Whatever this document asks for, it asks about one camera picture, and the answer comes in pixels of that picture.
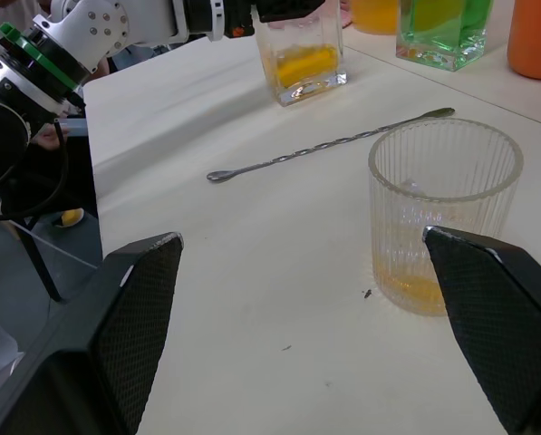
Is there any black table frame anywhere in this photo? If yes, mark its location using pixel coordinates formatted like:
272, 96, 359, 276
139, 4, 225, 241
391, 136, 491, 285
19, 130, 104, 304

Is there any long twisted metal bar spoon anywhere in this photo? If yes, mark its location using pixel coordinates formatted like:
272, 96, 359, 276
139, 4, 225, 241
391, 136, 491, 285
206, 107, 456, 184

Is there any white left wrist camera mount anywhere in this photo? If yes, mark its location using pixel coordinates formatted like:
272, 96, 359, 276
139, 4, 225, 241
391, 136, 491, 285
191, 0, 228, 43

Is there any small yellow object on floor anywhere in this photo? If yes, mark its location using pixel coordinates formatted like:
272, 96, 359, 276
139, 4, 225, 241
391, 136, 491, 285
53, 208, 85, 229

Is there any ribbed clear drinking glass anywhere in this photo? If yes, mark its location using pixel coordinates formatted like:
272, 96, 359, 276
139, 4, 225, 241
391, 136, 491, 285
367, 118, 525, 317

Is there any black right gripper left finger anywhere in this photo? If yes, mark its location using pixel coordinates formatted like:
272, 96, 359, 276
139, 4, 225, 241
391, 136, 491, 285
0, 232, 184, 435

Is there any square glass bottle yellow liquid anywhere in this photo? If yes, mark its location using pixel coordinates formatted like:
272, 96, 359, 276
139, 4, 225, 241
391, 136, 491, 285
254, 7, 349, 108

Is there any yellow-orange liquid bottle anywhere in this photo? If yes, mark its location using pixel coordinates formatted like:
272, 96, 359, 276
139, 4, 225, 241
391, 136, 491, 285
349, 0, 401, 36

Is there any square glass bottle green liquid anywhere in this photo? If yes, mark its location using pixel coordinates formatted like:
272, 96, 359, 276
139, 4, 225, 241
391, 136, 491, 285
395, 0, 496, 73

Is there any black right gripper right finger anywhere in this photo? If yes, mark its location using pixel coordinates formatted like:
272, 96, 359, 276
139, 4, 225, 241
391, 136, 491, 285
422, 225, 541, 435

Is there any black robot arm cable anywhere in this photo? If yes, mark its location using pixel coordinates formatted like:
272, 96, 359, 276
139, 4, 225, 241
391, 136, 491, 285
0, 119, 71, 222

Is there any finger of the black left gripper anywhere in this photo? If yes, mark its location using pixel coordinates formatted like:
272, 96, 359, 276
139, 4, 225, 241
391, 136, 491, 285
256, 0, 326, 24

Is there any orange juice bottle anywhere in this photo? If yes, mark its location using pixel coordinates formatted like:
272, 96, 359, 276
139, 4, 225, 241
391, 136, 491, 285
506, 0, 541, 82

